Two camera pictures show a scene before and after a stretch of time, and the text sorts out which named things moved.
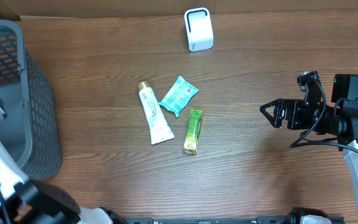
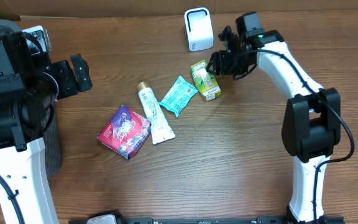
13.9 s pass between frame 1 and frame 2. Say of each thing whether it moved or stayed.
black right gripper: moved
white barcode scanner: stayed
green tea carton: moved
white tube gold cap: stayed
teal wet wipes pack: stayed
